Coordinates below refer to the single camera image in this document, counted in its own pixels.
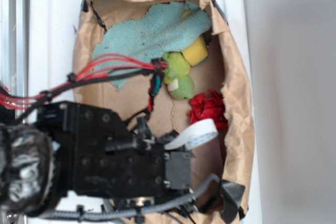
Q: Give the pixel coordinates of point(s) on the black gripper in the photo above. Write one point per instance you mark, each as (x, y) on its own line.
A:
(98, 156)

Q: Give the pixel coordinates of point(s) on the green plush toy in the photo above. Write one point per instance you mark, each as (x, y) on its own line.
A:
(177, 76)

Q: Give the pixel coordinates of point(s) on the red fabric rose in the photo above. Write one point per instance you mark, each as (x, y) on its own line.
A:
(208, 105)

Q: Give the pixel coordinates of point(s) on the brown paper bag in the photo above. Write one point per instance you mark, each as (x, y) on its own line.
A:
(230, 155)

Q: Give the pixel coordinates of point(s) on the light blue cloth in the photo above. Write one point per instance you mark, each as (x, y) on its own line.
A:
(164, 28)

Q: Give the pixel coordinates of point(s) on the yellow sponge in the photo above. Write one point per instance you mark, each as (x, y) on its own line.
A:
(196, 52)

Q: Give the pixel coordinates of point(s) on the white plastic tray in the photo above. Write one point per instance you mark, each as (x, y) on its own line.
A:
(53, 31)

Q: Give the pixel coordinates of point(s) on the aluminium frame rail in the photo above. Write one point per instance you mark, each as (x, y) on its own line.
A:
(14, 46)

